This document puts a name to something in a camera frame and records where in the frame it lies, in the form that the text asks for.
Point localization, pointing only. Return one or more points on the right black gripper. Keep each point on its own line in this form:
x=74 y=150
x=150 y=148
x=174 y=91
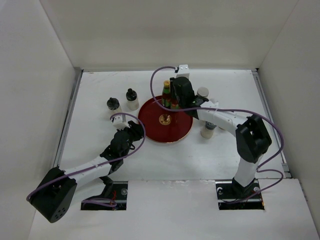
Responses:
x=171 y=79

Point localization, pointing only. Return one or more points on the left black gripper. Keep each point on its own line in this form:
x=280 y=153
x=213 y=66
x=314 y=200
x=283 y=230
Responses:
x=137 y=130

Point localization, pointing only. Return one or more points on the sauce bottle yellow cap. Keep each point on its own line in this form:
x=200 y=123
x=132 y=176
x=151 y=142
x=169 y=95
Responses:
x=166 y=94
x=174 y=105

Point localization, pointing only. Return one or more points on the blue label jar silver lid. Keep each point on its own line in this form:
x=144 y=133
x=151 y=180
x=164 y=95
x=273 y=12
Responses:
x=202 y=92

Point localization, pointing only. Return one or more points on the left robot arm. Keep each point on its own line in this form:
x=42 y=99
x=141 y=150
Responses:
x=53 y=196

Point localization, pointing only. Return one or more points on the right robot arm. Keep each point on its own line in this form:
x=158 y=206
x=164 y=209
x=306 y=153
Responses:
x=252 y=137

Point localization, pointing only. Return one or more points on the red round tray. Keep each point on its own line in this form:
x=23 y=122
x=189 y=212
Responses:
x=163 y=126

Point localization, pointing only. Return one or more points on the chrome top grinder jar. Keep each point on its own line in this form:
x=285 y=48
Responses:
x=208 y=130

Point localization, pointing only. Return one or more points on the black pump jar far left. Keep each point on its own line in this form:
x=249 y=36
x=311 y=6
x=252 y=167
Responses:
x=113 y=106

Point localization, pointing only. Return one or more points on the black pump jar white powder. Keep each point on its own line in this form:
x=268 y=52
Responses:
x=132 y=99

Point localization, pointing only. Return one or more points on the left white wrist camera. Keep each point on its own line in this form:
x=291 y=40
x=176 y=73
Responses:
x=119 y=121

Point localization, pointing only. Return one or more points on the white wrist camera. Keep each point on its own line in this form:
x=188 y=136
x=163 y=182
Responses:
x=119 y=121
x=182 y=71

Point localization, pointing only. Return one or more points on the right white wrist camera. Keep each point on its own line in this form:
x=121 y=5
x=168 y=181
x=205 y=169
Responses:
x=182 y=71

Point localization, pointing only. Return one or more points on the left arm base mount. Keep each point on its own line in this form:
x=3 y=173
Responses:
x=112 y=198

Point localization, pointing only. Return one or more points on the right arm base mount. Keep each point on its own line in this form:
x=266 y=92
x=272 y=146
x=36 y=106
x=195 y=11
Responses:
x=229 y=199

